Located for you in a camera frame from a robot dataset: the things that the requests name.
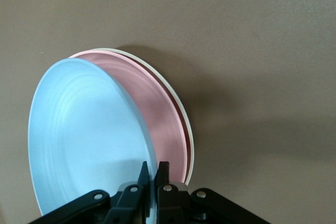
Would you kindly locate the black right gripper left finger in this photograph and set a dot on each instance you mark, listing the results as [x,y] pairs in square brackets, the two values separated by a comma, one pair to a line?
[123,203]

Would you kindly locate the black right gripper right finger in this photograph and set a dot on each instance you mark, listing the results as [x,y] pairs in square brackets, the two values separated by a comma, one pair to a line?
[183,205]

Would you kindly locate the light blue plate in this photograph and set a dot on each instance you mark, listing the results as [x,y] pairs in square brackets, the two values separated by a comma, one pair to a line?
[89,134]

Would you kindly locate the pink plate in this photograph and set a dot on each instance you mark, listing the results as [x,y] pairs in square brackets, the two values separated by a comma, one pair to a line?
[162,108]

